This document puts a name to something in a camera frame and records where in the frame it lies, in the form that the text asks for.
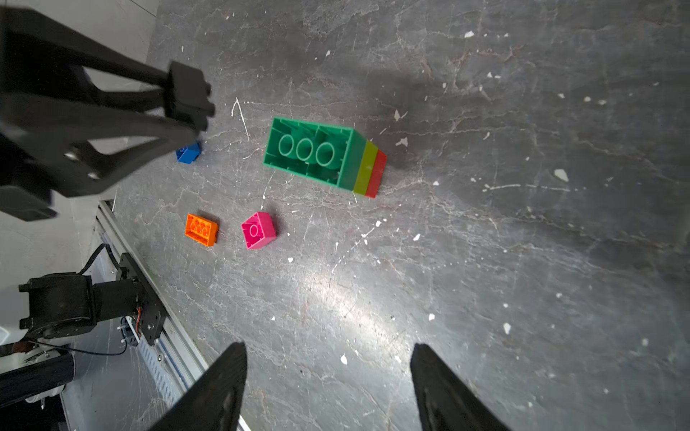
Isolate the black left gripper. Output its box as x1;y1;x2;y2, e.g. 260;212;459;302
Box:
1;6;203;221

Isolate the dark green lego brick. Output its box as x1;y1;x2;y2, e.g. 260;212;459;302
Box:
263;117;367;191

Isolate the aluminium front rail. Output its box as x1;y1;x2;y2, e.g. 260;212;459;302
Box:
93;200;254;431

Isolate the orange lego brick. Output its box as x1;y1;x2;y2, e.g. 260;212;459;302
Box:
184;214;219;247

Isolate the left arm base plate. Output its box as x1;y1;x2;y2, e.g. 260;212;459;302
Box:
119;252;169;346

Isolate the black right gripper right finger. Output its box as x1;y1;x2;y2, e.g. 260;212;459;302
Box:
410;344;509;431

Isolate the red lego brick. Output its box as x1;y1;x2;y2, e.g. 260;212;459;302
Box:
366;150;387;199

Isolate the black lego brick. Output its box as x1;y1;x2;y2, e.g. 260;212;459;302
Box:
164;61;216;132

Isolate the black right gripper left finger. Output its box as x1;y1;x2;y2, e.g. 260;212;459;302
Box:
152;342;248;431

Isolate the blue lego brick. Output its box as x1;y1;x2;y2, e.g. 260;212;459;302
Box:
175;142;202;164

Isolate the lime green long lego brick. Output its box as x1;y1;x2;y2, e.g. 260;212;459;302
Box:
353;141;378;195

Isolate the magenta lego brick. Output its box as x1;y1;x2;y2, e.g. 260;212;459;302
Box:
241;212;277;250

